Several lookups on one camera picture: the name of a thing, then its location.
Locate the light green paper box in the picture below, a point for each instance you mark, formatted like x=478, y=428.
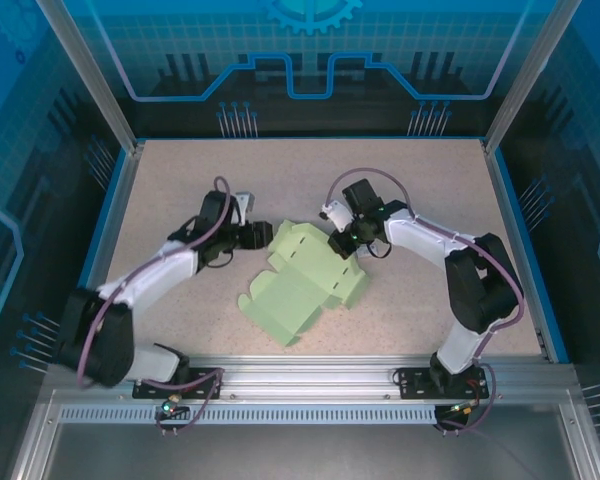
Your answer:
x=290, y=295

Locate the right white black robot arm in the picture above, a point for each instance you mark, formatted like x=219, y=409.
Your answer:
x=420, y=232

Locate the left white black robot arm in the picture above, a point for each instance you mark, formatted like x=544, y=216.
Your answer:
x=155, y=270

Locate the blue table edge strip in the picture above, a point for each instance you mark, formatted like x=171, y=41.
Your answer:
x=111, y=200

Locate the grey metal sheet panel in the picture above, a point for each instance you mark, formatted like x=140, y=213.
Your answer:
x=305, y=455

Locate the aluminium table side rail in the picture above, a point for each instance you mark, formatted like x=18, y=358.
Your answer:
x=123, y=200
x=501, y=200

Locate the aluminium frame post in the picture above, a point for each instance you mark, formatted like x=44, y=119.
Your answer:
x=525, y=75
x=97, y=75

